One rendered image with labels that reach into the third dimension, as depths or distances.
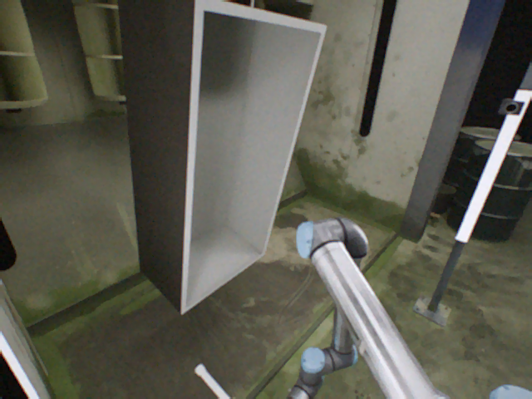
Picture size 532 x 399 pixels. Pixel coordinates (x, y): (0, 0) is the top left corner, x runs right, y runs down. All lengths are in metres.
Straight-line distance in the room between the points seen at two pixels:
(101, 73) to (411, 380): 2.00
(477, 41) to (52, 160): 2.94
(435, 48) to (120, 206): 2.59
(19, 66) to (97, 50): 0.39
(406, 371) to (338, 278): 0.26
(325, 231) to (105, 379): 1.38
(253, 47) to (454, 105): 1.73
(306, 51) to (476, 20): 1.63
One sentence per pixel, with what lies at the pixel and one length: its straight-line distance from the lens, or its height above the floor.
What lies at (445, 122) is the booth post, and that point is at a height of 1.12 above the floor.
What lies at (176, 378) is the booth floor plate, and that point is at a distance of 1.75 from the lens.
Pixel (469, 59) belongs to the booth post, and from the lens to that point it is 2.67.
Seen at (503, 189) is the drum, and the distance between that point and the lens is 3.26.
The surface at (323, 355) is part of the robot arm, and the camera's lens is 1.29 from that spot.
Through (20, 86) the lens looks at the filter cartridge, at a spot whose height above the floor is 1.35.
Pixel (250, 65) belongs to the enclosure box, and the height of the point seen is 1.49.
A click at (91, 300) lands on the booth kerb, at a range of 2.16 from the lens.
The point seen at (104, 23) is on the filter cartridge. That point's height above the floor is 1.66.
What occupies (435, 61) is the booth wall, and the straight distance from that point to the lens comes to 2.71.
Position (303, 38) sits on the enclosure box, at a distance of 1.29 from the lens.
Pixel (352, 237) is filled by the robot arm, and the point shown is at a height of 1.00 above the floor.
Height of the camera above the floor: 1.51
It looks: 27 degrees down
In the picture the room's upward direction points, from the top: 2 degrees clockwise
